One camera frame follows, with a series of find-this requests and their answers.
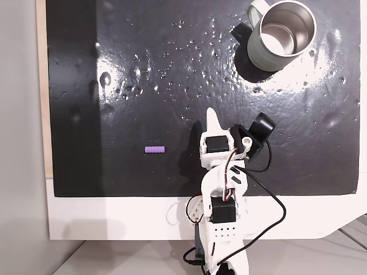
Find black glossy mat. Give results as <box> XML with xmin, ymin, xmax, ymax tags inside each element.
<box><xmin>45</xmin><ymin>0</ymin><xmax>361</xmax><ymax>198</ymax></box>

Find pale green steel-lined mug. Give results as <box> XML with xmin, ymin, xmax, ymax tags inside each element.
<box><xmin>247</xmin><ymin>0</ymin><xmax>318</xmax><ymax>72</ymax></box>

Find white board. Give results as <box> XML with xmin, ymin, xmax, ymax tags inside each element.
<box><xmin>45</xmin><ymin>177</ymin><xmax>367</xmax><ymax>241</ymax></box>

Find red white motor wires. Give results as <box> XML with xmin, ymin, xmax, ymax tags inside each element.
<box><xmin>222</xmin><ymin>147</ymin><xmax>240</xmax><ymax>202</ymax></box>

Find black oval camera with mount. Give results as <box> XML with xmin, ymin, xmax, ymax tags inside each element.
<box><xmin>231</xmin><ymin>112</ymin><xmax>277</xmax><ymax>163</ymax></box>

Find black camera cable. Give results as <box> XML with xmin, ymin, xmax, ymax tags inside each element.
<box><xmin>182</xmin><ymin>142</ymin><xmax>287</xmax><ymax>268</ymax></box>

